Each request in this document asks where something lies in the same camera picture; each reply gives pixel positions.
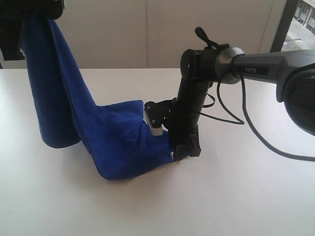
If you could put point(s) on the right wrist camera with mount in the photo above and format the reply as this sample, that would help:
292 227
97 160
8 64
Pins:
158 115

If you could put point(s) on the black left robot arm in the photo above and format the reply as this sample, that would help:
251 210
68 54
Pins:
12 17

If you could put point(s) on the dark window frame post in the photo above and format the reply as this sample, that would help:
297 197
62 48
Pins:
284 24

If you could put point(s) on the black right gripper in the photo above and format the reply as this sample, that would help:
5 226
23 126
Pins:
184 118

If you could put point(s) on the blue microfibre cloth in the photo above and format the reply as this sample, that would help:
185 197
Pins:
116 136

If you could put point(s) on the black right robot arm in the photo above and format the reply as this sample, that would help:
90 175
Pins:
293 73

